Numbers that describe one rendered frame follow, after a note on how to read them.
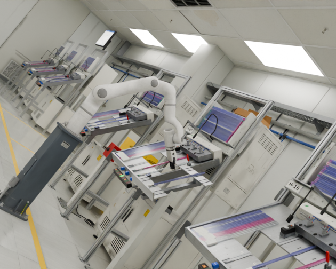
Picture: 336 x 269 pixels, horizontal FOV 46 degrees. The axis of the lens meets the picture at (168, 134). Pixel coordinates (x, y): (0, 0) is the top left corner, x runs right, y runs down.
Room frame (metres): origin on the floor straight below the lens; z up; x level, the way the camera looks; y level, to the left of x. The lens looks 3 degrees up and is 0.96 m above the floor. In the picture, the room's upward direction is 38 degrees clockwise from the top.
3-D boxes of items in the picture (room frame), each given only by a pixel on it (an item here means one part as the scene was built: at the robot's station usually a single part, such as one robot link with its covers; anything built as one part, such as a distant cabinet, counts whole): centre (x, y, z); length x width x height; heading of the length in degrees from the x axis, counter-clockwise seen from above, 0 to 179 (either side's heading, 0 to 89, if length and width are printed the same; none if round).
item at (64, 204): (4.03, 0.34, 0.39); 0.24 x 0.24 x 0.78; 30
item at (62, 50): (10.23, 3.36, 0.95); 1.37 x 0.82 x 1.90; 120
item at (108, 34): (7.64, 2.05, 2.10); 0.58 x 0.14 x 0.41; 30
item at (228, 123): (3.53, -0.35, 1.52); 0.51 x 0.13 x 0.27; 30
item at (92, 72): (7.71, 1.92, 0.95); 1.36 x 0.82 x 1.90; 120
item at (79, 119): (2.95, 0.58, 0.79); 0.19 x 0.19 x 0.18
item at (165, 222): (3.64, -0.43, 0.31); 0.70 x 0.65 x 0.62; 30
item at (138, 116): (4.79, 0.44, 0.66); 1.01 x 0.73 x 1.31; 120
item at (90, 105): (2.98, 0.59, 1.00); 0.19 x 0.12 x 0.24; 16
